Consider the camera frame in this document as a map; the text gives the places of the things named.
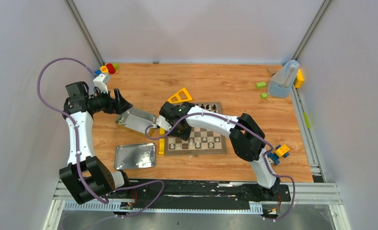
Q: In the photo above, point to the green rectangular block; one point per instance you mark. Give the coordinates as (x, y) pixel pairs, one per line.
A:
(261, 85)

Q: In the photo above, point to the yellow cylinder block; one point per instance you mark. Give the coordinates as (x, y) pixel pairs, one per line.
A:
(104, 70)

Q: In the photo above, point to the yellow blue toy car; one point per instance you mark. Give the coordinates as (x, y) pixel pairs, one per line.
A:
(281, 151)

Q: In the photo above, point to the yellow block at right wall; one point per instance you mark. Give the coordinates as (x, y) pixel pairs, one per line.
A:
(299, 80)

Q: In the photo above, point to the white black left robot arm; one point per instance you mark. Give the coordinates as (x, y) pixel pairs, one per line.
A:
(85, 176)

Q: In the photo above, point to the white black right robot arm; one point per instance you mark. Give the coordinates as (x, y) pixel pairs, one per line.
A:
(247, 138)

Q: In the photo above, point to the wooden chess board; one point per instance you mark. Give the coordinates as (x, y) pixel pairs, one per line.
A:
(219, 147)

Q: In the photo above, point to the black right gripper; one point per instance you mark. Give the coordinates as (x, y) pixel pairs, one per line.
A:
(185, 136)

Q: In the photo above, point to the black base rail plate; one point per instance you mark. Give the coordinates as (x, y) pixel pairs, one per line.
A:
(184, 195)

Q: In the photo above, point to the yellow arch block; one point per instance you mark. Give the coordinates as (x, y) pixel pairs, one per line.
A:
(161, 146)

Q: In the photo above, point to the yellow triangle frame block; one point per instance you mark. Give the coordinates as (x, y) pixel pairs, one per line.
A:
(181, 96)

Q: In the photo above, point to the red cylinder block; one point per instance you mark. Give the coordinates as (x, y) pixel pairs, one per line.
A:
(110, 68)

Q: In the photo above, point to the gold tin with white pieces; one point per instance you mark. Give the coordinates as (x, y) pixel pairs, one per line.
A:
(136, 120)

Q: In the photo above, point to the black chess pieces row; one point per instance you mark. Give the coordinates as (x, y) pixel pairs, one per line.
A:
(211, 107)

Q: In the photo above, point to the clear blue plastic container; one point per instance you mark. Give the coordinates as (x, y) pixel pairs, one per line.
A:
(281, 82)

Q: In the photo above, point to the silver tin lid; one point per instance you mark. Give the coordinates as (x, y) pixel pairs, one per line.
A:
(135, 156)

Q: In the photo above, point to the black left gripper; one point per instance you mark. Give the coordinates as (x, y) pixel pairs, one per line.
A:
(115, 103)

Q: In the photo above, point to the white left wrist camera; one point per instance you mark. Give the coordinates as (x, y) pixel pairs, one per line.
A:
(101, 81)

